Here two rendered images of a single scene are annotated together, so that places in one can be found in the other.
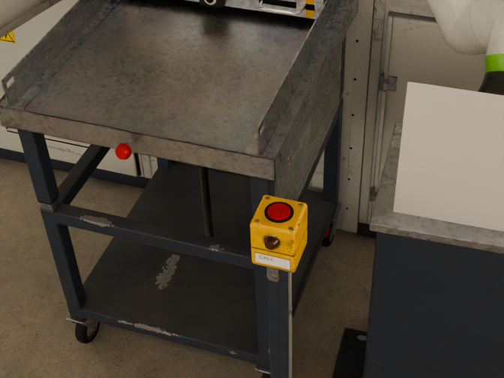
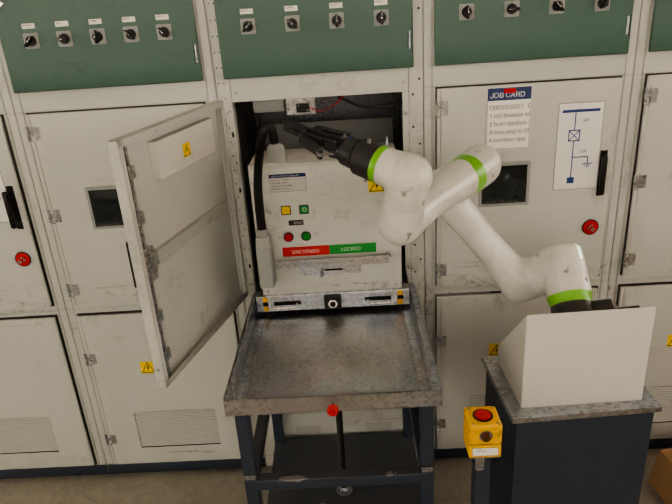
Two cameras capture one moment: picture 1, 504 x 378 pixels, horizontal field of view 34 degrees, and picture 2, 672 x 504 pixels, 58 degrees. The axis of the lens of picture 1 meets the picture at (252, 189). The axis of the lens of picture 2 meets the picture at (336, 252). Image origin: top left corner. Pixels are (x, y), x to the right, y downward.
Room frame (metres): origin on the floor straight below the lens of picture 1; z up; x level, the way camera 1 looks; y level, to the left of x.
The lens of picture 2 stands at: (-0.04, 0.68, 1.88)
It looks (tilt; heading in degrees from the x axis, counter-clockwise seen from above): 23 degrees down; 341
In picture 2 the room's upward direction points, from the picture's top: 4 degrees counter-clockwise
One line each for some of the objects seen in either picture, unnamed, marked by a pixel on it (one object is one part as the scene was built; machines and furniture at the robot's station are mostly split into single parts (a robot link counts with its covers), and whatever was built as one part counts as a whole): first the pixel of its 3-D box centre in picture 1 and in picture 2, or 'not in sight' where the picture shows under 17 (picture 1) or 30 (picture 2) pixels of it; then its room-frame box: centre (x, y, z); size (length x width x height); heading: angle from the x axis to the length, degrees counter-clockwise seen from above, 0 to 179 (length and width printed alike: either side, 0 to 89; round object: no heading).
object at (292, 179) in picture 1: (203, 170); (339, 428); (1.64, 0.12, 0.46); 0.64 x 0.58 x 0.66; 159
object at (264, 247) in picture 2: not in sight; (265, 260); (1.79, 0.29, 1.09); 0.08 x 0.05 x 0.17; 159
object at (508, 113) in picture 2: not in sight; (508, 118); (1.71, -0.58, 1.46); 0.15 x 0.01 x 0.21; 69
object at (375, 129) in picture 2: not in sight; (328, 142); (2.53, -0.21, 1.28); 0.58 x 0.02 x 0.19; 69
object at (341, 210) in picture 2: not in sight; (328, 232); (1.79, 0.07, 1.15); 0.48 x 0.01 x 0.48; 69
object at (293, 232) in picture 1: (279, 232); (482, 431); (1.01, -0.04, 0.85); 0.08 x 0.08 x 0.10; 69
